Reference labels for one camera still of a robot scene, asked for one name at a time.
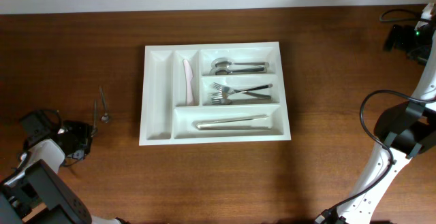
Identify metal fork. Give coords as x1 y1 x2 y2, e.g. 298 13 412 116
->
211 97 272 106
211 82 273 99
211 82 273 98

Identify metal tweezers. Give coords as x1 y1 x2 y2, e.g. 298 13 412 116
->
193 115 272 131

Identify white cutlery tray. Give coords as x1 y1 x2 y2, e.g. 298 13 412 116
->
139 42 291 146

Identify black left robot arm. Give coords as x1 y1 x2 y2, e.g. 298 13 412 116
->
1 110 126 224

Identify large metal spoon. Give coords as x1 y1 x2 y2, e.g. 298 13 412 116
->
211 57 269 68
209 67 266 76

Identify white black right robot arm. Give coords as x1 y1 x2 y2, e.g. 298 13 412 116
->
315 24 435 223

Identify pink plastic knife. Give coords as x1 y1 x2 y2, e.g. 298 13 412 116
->
183 59 195 106

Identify small metal teaspoon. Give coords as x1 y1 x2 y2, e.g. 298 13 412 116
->
99 86 110 123
91 99 98 137

